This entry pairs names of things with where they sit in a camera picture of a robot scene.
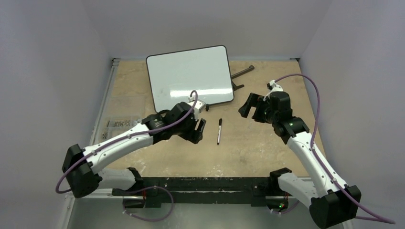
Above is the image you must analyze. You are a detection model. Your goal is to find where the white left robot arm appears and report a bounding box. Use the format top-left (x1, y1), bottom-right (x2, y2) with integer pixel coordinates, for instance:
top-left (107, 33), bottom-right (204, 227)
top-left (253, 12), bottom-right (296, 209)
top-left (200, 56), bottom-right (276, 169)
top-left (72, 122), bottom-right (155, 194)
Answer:
top-left (62, 100), bottom-right (206, 198)

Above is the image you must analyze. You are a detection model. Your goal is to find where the black wire easel stand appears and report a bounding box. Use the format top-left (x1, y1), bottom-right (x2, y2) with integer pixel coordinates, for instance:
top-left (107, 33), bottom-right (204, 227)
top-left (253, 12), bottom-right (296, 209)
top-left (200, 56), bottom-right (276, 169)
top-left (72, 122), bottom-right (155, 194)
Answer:
top-left (231, 65), bottom-right (255, 92)

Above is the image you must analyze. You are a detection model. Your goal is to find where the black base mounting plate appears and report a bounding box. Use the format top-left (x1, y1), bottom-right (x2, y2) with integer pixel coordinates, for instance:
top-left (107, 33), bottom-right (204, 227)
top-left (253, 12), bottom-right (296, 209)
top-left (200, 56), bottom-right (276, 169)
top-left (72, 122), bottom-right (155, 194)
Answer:
top-left (112, 177), bottom-right (292, 211)

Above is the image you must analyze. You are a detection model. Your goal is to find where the black whiteboard marker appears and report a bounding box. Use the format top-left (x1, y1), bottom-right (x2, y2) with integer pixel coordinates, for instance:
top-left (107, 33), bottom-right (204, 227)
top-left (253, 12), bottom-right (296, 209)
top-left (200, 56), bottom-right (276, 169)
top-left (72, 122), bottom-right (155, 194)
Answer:
top-left (216, 118), bottom-right (223, 145)

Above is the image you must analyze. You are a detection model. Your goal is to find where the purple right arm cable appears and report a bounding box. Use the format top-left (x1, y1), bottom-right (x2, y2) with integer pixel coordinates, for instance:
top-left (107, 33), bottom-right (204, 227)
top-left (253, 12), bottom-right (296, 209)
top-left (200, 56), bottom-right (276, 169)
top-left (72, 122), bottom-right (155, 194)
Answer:
top-left (274, 73), bottom-right (396, 225)

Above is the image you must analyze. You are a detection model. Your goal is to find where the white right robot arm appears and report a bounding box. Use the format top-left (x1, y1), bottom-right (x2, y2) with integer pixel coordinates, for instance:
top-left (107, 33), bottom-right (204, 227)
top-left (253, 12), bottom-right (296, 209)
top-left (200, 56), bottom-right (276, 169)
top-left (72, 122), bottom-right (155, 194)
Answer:
top-left (238, 91), bottom-right (361, 229)

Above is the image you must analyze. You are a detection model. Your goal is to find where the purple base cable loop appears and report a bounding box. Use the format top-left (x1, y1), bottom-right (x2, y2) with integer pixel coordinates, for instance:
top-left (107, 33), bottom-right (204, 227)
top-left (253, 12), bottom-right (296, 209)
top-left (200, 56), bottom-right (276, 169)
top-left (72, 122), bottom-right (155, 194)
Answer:
top-left (122, 186), bottom-right (175, 222)

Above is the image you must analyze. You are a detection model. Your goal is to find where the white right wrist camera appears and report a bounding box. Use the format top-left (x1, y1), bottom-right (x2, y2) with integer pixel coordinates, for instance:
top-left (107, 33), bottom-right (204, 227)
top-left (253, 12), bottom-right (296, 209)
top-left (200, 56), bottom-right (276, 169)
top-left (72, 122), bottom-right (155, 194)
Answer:
top-left (263, 80), bottom-right (284, 101)

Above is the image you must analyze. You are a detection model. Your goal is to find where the aluminium extrusion rail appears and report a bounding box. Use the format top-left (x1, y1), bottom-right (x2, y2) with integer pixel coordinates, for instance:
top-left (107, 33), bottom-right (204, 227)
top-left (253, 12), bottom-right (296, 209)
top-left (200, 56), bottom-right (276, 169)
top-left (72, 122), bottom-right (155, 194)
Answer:
top-left (64, 188), bottom-right (124, 200)

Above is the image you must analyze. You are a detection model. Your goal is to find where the white whiteboard black frame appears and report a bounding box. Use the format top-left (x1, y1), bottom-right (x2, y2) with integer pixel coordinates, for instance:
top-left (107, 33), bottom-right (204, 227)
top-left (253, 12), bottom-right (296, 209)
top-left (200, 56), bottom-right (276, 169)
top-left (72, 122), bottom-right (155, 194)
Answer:
top-left (146, 45), bottom-right (234, 112)

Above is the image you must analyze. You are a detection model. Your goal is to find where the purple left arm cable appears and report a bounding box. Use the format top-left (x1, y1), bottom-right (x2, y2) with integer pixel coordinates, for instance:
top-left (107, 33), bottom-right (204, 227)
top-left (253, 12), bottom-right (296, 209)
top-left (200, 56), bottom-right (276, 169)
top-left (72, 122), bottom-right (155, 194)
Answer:
top-left (55, 90), bottom-right (199, 194)

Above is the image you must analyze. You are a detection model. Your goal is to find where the clear box of screws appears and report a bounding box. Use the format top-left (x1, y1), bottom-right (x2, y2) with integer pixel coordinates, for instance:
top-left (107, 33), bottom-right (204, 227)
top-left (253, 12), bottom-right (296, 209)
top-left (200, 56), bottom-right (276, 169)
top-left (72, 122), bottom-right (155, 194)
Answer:
top-left (97, 95), bottom-right (145, 142)

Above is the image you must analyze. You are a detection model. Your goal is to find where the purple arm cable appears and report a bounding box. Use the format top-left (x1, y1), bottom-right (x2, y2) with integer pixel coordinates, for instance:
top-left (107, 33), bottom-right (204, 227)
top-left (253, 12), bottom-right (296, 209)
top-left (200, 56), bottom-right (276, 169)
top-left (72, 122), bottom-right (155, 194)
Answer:
top-left (274, 73), bottom-right (396, 225)
top-left (55, 90), bottom-right (199, 194)

